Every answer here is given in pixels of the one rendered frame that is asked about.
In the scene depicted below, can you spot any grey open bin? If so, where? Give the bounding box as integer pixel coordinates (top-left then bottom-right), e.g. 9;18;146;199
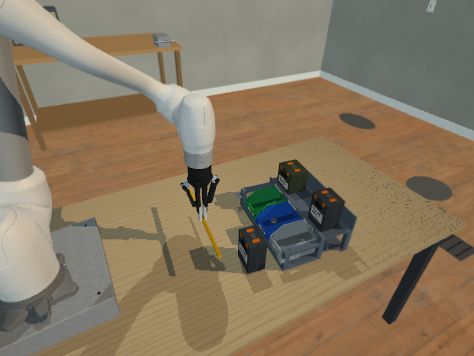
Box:
270;219;317;261

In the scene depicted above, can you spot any blue open bin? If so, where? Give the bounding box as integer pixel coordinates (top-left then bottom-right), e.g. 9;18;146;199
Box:
257;201;302;241

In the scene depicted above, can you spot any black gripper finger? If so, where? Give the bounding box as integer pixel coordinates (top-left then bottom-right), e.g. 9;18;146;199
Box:
181;180;202;222
202;175;220;221

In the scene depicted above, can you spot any yellow bar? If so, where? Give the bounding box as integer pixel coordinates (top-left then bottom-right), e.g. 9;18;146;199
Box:
189;187;222;258

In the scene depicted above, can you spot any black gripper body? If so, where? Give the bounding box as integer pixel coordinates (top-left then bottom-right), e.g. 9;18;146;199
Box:
187;166;213;188

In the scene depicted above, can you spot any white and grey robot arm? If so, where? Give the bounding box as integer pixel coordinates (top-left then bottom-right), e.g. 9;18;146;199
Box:
0;0;215;332

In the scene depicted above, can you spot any green bin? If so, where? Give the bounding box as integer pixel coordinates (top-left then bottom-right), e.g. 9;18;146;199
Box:
246;186;287;221

